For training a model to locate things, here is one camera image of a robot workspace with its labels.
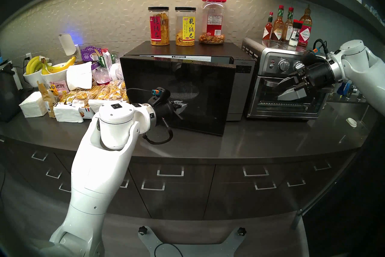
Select large orange hot sauce bottle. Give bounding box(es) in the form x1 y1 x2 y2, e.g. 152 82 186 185
298 4 313 47

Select white box French flag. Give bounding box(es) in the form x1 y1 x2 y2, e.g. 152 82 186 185
79 105 97 120

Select white fruit bowl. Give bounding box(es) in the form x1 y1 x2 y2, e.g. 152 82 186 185
41 62 72 85
23 69 45 87

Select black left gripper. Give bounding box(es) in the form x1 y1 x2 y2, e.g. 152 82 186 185
152 97 187 124

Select ripe yellow banana bunch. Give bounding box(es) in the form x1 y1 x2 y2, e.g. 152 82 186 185
41 56 76 75

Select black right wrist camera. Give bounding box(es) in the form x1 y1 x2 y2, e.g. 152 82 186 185
302 49 327 66

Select brown paper snack bag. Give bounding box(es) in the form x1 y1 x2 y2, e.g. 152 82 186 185
37 81 57 118

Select clear jar red lid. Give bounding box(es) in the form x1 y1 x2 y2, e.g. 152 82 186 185
199 0 227 45

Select white plastic forks bundle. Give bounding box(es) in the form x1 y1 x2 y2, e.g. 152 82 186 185
109 59 122 81

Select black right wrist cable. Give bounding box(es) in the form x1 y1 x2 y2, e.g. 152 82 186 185
313 39 332 56

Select yellow wrapped cake packs pile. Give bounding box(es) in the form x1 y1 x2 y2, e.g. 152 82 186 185
60 80 130 103

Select draped white paper napkin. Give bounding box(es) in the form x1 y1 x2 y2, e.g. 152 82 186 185
66 62 93 90

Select snack jar yellow label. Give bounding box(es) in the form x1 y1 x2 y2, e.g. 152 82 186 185
175 7 196 47

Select small red hot sauce bottle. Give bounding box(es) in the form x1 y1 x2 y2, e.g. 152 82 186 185
262 12 274 41

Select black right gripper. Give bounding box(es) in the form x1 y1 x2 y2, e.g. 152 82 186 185
277 62 336 101

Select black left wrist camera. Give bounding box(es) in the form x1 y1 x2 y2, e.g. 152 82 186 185
149 87 171 104

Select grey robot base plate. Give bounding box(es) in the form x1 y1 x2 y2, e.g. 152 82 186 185
138 226 247 257

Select white plug-in wall device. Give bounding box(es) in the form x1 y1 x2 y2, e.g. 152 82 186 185
58 34 77 56

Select black looped wrist cable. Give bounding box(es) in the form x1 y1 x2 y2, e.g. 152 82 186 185
142 117 174 145

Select steel sink basin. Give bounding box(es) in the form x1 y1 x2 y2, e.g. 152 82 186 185
326 102 376 151

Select black microwave body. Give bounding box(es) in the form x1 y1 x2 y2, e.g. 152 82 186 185
124 40 256 121

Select pink Korean snack pack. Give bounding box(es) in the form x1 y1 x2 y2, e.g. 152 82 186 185
48 80 69 96

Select small white paper napkin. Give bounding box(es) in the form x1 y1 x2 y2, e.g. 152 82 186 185
54 102 85 123

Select stainless steel toaster oven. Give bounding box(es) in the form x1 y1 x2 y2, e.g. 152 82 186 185
242 37 341 119

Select green red tea packets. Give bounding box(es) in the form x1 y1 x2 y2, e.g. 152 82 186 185
98 48 118 69

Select dark lower cabinet run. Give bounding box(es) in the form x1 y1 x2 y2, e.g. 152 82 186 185
0 136 355 221

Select greenish yellow banana bunch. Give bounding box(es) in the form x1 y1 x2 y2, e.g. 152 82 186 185
26 56 43 75

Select purple biscotti bag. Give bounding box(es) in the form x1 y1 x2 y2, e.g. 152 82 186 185
81 46 103 71

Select snack jar red label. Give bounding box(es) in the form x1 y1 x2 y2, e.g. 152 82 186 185
148 7 170 46

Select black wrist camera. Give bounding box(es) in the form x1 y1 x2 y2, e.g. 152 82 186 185
302 49 327 66
149 87 171 104

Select white napkin stack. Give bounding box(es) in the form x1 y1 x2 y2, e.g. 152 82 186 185
19 91 48 118

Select clear cup of plastic spoons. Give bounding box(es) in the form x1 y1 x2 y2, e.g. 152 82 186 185
93 67 112 86

